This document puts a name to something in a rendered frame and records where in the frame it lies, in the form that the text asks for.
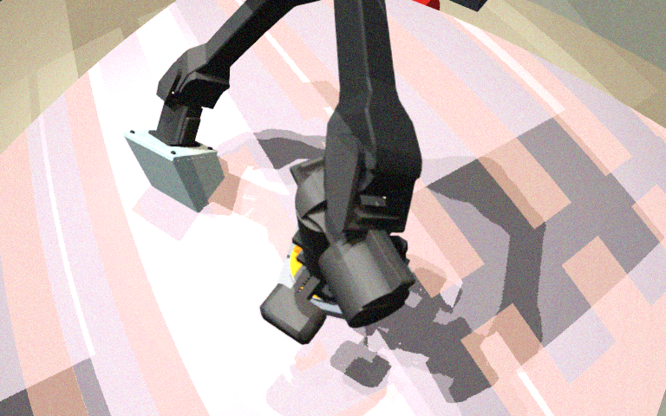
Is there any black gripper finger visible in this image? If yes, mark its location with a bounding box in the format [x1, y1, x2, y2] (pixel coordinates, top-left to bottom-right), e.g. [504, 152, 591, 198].
[294, 265, 337, 305]

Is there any orange round plate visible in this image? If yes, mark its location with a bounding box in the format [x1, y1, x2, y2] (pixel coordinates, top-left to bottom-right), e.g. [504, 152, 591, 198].
[290, 245, 322, 301]

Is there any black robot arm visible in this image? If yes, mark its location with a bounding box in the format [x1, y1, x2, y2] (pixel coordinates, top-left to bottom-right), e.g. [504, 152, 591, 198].
[148, 0, 422, 328]

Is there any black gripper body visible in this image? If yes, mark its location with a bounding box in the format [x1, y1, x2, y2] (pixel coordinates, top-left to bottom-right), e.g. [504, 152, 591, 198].
[258, 195, 386, 345]

